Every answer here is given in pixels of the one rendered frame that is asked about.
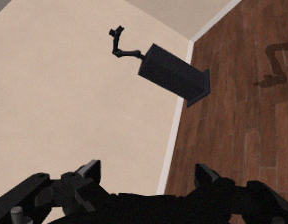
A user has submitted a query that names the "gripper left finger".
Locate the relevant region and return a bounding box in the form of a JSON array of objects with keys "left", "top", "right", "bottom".
[{"left": 0, "top": 159, "right": 111, "bottom": 224}]

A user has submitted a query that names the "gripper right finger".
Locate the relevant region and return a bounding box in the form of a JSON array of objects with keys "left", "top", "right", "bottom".
[{"left": 191, "top": 163, "right": 288, "bottom": 224}]

